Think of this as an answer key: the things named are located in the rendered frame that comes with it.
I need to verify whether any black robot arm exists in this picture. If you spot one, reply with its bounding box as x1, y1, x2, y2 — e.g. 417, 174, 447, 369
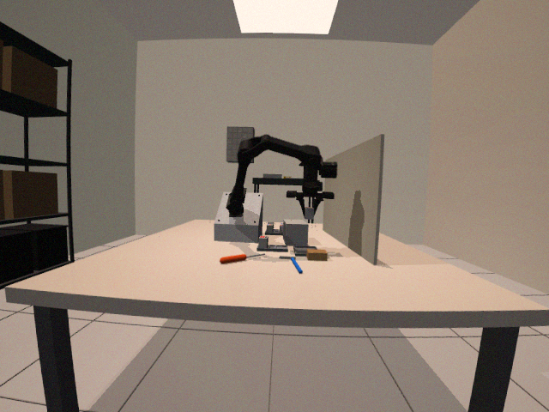
226, 135, 337, 217

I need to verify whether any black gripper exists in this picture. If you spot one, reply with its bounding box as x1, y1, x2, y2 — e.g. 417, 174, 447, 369
287, 177, 335, 216

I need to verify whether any olive-grey flat panel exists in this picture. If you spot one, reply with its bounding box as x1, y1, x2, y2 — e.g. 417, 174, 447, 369
323, 134, 384, 265

